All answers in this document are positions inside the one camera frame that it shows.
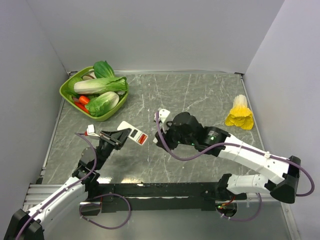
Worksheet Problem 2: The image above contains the base left purple cable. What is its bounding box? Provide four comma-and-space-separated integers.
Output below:
78, 193, 131, 230

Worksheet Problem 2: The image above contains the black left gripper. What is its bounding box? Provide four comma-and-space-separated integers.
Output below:
95, 128, 131, 170

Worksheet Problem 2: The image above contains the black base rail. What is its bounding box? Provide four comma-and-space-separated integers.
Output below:
86, 174, 247, 213

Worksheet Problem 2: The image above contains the short orange carrot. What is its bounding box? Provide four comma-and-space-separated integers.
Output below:
78, 95, 90, 105

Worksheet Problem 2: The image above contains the green plastic basket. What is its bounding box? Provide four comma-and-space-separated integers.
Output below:
59, 66, 129, 122

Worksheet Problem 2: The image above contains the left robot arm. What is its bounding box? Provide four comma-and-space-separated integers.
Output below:
4, 128, 131, 240

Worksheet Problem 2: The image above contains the small green cabbage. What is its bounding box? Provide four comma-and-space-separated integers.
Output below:
85, 91, 120, 117

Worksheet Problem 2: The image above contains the base right purple cable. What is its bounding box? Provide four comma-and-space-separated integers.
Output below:
216, 192, 263, 222

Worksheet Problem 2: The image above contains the large napa cabbage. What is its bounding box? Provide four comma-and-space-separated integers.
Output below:
73, 76, 128, 95

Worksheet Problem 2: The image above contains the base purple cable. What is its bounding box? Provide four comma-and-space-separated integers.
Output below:
78, 193, 131, 230
216, 192, 263, 222

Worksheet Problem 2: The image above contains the bok choy leaf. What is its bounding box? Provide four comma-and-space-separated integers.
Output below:
93, 61, 116, 79

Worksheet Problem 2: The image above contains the yellow cabbage toy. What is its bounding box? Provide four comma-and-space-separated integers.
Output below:
224, 94, 254, 130

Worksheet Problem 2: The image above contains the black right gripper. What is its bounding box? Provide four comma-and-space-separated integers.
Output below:
155, 119, 196, 153

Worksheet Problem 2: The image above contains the white red remote control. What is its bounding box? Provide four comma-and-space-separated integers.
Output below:
117, 121, 148, 146

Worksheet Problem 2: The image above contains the long orange carrot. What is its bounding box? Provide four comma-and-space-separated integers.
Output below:
74, 102, 90, 114

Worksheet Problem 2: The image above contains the purple onion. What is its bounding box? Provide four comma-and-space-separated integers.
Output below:
72, 97, 80, 103

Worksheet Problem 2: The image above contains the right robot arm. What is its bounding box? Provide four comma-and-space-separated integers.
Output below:
153, 109, 301, 204

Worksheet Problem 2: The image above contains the red orange battery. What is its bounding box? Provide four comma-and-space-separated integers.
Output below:
138, 134, 148, 145

